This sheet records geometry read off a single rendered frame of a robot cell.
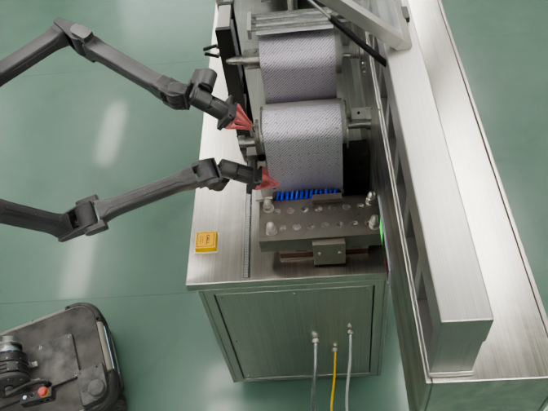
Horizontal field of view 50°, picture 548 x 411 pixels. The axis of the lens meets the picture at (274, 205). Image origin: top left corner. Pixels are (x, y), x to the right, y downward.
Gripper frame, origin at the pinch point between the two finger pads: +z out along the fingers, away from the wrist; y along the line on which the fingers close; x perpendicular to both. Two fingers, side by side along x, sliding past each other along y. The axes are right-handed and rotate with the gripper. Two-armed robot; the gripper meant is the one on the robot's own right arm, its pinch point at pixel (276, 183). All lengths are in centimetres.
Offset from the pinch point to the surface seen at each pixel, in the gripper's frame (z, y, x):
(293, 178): 4.1, 0.2, 4.6
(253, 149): -9.4, -9.5, 2.4
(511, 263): 26, 59, 58
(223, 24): -30, -36, 25
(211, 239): -13.0, 10.1, -24.3
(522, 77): 180, -169, -19
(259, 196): 1.4, -8.6, -17.4
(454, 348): 6, 83, 59
